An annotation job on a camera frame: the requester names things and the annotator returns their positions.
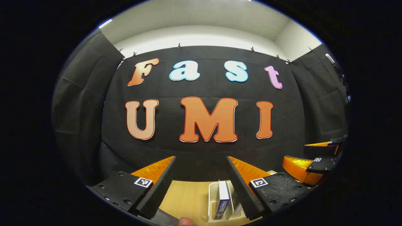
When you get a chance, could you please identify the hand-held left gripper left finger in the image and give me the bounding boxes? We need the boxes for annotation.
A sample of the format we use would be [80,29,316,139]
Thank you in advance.
[87,155,177,220]

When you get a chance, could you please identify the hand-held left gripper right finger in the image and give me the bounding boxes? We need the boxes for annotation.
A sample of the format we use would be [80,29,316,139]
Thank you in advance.
[226,156,313,221]

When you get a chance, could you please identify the blue picture cover book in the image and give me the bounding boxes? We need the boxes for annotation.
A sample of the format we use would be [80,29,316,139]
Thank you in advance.
[214,180,231,220]

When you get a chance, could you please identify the white bookshelf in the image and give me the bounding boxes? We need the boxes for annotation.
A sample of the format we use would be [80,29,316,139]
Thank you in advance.
[208,180,249,223]

